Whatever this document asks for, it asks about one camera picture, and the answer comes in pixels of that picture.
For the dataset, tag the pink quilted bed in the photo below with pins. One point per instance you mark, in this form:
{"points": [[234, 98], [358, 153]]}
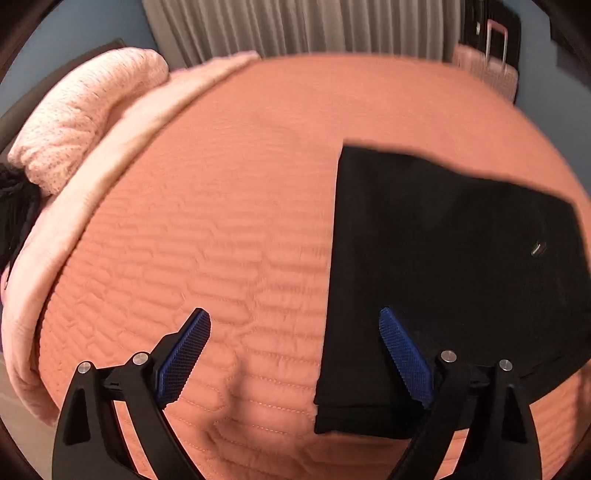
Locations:
{"points": [[207, 207]]}

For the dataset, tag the pale pink blanket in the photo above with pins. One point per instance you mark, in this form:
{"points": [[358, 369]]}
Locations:
{"points": [[69, 221]]}

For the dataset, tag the black pants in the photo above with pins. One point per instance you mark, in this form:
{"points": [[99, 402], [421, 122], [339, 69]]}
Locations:
{"points": [[438, 258]]}

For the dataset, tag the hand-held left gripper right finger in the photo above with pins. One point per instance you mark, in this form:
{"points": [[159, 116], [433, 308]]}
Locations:
{"points": [[406, 360]]}

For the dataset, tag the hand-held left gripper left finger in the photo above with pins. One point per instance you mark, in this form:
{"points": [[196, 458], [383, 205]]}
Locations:
{"points": [[182, 360]]}

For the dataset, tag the grey pleated curtain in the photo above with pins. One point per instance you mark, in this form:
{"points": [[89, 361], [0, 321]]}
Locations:
{"points": [[300, 23]]}

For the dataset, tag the dark cloth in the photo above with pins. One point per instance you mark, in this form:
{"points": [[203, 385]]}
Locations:
{"points": [[14, 207]]}

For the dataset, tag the pink suitcase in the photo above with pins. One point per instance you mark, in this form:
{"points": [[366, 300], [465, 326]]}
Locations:
{"points": [[494, 76]]}

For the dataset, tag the black suitcase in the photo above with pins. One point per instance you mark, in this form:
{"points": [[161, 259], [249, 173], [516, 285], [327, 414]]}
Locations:
{"points": [[475, 14]]}

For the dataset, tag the pink speckled pillow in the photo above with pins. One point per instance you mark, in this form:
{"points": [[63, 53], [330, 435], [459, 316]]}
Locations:
{"points": [[83, 106]]}

